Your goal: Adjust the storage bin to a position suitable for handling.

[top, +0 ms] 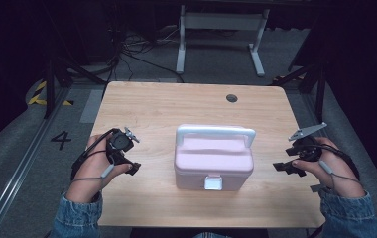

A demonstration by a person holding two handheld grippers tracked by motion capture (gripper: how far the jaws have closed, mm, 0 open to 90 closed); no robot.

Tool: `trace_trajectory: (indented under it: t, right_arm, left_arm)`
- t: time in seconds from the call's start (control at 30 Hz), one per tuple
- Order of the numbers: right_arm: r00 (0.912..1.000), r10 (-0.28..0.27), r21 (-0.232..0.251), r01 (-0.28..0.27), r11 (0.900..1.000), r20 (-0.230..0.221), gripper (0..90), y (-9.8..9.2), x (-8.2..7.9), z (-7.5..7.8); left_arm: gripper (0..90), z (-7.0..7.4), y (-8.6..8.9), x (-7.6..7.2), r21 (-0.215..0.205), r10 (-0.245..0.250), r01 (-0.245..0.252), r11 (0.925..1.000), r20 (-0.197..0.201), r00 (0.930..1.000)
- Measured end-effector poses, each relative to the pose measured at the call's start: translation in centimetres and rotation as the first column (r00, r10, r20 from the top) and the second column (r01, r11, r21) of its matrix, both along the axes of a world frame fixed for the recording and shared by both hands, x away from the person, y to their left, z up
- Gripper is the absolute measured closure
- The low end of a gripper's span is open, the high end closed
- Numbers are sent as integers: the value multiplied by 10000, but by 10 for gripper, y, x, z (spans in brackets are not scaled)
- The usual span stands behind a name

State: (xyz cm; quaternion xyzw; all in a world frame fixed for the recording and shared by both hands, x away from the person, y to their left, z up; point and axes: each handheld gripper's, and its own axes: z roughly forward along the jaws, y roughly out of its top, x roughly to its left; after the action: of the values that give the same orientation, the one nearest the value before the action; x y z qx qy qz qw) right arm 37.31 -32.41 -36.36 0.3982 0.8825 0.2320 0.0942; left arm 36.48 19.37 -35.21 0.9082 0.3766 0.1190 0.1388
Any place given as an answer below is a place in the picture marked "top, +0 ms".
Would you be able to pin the person's lap in jeans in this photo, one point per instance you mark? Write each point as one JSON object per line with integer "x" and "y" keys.
{"x": 211, "y": 235}

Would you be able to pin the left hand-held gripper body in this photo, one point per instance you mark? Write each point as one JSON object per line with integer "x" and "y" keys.
{"x": 120, "y": 142}

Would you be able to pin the white metal desk frame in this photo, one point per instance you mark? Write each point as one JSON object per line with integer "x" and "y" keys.
{"x": 221, "y": 21}

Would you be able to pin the person's left hand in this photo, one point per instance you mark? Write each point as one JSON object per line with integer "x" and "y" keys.
{"x": 89, "y": 175}

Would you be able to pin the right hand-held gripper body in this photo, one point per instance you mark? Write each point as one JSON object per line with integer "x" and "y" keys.
{"x": 307, "y": 150}

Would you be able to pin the black metal stand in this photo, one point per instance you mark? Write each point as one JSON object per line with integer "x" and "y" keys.
{"x": 49, "y": 89}
{"x": 320, "y": 89}

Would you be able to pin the metal floor rail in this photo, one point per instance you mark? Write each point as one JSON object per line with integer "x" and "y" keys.
{"x": 21, "y": 168}

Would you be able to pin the person's right hand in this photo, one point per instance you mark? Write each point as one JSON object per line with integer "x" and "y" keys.
{"x": 340, "y": 175}

